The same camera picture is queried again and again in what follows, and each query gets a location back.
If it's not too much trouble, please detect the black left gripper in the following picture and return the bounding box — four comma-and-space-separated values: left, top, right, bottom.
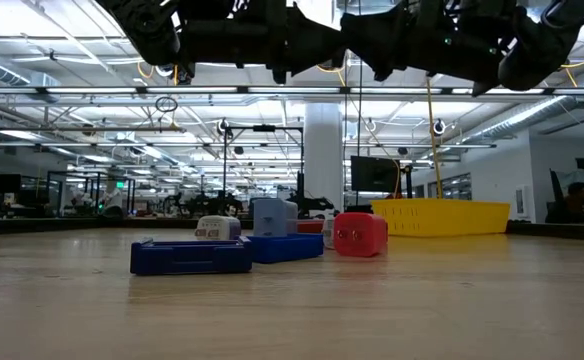
179, 0, 347, 85

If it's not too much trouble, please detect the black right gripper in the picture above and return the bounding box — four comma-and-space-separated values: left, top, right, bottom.
340, 0, 516, 97

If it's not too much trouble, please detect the light blue box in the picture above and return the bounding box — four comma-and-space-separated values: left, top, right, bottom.
252, 198, 299, 238

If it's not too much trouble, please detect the dark blue plastic box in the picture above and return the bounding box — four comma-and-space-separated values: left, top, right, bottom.
130, 237, 253, 276

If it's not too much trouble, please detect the white round column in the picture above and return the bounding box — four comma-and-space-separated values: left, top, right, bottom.
304, 102, 345, 211

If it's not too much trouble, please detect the long ceiling light bar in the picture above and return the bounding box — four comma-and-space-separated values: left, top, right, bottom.
0, 85, 584, 97

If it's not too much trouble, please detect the black monitor on stand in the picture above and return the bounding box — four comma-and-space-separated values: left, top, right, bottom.
350, 155, 402, 194

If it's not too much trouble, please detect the yellow plastic basket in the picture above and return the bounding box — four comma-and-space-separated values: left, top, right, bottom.
370, 198, 511, 238

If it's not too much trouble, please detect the small dark monitor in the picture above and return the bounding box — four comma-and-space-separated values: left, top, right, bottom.
0, 173, 22, 195

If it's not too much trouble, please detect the long black cable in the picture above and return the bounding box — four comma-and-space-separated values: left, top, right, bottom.
355, 74, 364, 207

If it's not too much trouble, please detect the black frame stand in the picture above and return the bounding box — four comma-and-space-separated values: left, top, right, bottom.
221, 124, 306, 216

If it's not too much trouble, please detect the yellow cable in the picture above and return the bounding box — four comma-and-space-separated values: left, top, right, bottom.
424, 74, 444, 200

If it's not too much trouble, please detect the silver ventilation duct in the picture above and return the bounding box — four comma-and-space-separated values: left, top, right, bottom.
461, 94, 584, 146

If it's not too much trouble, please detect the black table frame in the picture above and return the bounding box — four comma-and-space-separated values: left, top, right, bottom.
0, 217, 584, 242

